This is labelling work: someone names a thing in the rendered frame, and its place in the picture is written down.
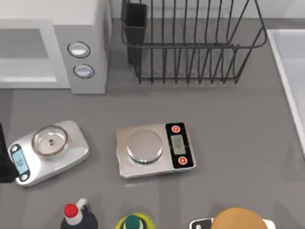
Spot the round brown bread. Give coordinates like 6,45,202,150
210,207,267,229

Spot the round microwave knob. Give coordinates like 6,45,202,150
73,63,95,79
67,41,91,59

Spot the silver scale with red buttons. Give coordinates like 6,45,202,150
116,122,197,179

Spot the silver scale with blue display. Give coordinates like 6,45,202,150
7,120,91,187

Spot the black cutlery holder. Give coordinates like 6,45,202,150
121,0,148,64

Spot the dark wire dish rack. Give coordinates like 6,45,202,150
121,0,267,85

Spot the yellow-green bottle with green cap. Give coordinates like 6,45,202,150
115,213,156,229

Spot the dark bottle with red cap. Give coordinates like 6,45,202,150
60,198,99,229

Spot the pale microwave oven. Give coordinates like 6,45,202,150
0,0,112,95

